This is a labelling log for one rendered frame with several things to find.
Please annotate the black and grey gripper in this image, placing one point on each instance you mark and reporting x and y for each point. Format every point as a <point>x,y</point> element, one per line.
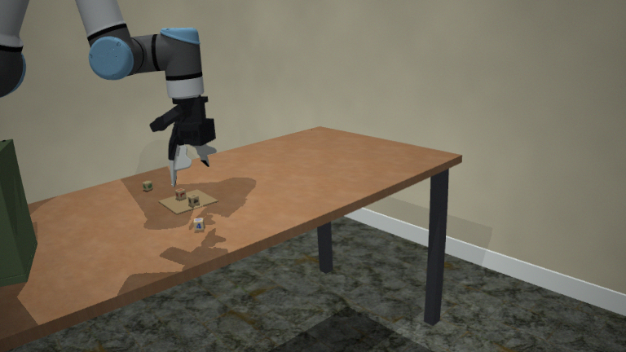
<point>182,133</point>

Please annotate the tan square mat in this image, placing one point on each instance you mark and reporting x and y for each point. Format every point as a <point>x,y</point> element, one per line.
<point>178,206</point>

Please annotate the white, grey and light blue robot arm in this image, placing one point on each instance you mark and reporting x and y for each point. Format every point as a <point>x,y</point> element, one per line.
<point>175,51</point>

